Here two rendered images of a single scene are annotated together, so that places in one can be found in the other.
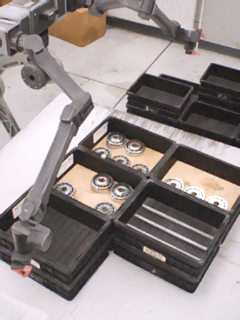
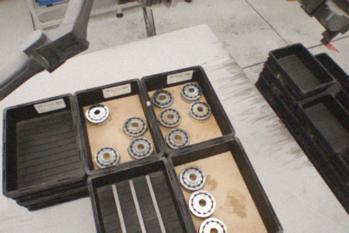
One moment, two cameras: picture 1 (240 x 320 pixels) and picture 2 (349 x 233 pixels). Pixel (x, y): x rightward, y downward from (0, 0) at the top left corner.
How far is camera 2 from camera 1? 1.29 m
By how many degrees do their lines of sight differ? 29
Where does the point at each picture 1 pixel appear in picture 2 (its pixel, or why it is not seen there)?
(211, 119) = (334, 119)
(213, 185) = (237, 204)
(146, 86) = (296, 56)
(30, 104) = (212, 25)
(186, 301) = not seen: outside the picture
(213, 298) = not seen: outside the picture
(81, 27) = not seen: outside the picture
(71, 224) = (74, 148)
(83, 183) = (123, 116)
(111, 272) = (81, 211)
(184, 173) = (222, 170)
